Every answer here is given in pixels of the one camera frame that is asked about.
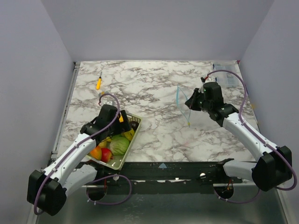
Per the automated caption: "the green perforated plastic basket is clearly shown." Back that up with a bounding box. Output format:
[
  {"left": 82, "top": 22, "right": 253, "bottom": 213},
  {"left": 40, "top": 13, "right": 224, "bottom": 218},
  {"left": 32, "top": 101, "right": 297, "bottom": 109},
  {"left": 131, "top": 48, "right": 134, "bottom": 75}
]
[{"left": 85, "top": 113, "right": 142, "bottom": 170}]

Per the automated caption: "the clear plastic screw box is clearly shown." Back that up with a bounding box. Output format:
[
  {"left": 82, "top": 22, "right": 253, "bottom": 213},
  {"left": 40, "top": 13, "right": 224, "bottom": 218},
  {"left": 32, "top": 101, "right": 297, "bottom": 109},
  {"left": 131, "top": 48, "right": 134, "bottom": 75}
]
[{"left": 212, "top": 61, "right": 239, "bottom": 88}]

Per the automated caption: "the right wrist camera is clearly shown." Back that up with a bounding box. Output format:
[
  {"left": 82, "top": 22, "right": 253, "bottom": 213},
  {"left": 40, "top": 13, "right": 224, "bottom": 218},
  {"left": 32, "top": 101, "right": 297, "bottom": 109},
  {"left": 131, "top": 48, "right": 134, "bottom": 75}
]
[{"left": 201, "top": 77, "right": 219, "bottom": 88}]

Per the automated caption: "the clear zip top bag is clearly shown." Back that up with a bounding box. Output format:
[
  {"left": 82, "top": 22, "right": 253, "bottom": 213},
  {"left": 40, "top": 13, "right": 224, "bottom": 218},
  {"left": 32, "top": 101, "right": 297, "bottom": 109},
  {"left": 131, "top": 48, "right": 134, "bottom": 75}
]
[{"left": 176, "top": 85, "right": 191, "bottom": 127}]

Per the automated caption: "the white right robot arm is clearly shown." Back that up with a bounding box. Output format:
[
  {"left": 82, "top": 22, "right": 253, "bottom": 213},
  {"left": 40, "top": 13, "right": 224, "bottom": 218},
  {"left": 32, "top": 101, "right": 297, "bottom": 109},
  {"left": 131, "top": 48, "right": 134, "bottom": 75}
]
[{"left": 185, "top": 82, "right": 294, "bottom": 191}]

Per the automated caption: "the yellow banana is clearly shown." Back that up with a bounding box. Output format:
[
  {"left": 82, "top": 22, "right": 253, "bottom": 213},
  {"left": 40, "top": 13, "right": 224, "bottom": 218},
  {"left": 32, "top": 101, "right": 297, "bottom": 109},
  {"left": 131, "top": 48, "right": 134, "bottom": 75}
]
[{"left": 98, "top": 128, "right": 135, "bottom": 147}]

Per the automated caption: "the green cabbage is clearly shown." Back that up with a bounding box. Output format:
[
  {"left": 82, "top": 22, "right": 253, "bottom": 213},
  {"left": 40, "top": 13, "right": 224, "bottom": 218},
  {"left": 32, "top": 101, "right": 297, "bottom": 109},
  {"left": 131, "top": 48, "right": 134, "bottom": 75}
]
[{"left": 109, "top": 137, "right": 130, "bottom": 156}]

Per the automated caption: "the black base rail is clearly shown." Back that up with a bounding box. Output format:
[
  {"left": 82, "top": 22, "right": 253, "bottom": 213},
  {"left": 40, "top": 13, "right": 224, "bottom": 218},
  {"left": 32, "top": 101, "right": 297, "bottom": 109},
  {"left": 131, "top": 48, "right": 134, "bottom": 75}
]
[{"left": 79, "top": 160, "right": 243, "bottom": 195}]

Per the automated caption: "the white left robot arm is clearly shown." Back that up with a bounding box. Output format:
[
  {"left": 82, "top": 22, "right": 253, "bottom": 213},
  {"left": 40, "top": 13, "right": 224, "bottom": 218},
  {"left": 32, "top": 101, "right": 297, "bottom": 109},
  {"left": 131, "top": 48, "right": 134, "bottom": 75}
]
[{"left": 27, "top": 105, "right": 131, "bottom": 216}]

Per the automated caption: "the red pomegranate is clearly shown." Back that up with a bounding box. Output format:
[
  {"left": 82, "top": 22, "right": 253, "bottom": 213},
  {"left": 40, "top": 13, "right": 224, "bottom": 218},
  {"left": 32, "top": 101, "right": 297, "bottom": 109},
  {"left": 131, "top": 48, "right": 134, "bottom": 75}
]
[{"left": 101, "top": 148, "right": 113, "bottom": 163}]

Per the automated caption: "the red orange mango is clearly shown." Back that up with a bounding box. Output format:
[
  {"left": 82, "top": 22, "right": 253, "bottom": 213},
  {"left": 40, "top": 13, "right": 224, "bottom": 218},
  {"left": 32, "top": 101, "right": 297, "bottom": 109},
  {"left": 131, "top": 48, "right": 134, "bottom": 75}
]
[{"left": 89, "top": 146, "right": 102, "bottom": 161}]

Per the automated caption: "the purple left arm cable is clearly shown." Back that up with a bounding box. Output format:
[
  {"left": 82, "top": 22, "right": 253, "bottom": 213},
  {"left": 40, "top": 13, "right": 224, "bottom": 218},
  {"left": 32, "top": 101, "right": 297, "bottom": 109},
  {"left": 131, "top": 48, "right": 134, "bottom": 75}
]
[{"left": 33, "top": 93, "right": 133, "bottom": 215}]

